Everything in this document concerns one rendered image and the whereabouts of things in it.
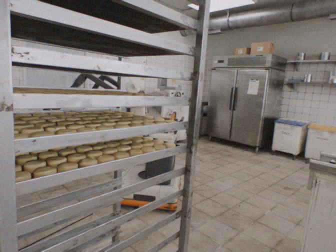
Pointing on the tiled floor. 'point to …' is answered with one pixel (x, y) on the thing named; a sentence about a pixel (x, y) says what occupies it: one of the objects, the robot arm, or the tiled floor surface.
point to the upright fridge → (230, 112)
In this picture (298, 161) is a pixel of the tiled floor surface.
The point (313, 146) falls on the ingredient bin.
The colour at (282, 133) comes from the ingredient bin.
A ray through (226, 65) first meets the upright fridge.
